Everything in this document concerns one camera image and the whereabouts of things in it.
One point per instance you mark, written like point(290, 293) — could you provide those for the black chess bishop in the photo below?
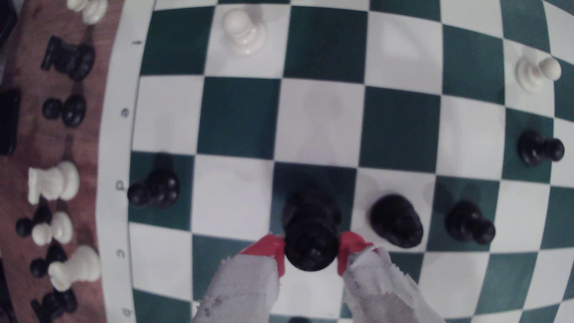
point(397, 220)

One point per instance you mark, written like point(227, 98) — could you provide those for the black box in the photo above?
point(9, 121)

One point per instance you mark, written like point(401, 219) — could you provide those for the white chess pawn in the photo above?
point(56, 229)
point(244, 32)
point(89, 8)
point(536, 74)

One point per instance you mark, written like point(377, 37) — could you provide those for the black chess rook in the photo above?
point(71, 59)

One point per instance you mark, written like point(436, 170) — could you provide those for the black chess pawn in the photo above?
point(38, 268)
point(71, 111)
point(468, 221)
point(24, 227)
point(538, 149)
point(157, 190)

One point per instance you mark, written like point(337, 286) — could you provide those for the black chess king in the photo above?
point(311, 233)

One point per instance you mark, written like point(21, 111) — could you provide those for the white chess rook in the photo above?
point(54, 182)

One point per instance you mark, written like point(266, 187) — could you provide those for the black chess knight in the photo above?
point(54, 304)

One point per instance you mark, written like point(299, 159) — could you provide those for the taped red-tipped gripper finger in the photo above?
point(381, 291)
point(244, 291)

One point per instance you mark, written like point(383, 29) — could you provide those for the green white chess mat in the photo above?
point(403, 125)

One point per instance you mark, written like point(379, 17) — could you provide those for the white chess bishop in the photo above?
point(74, 268)

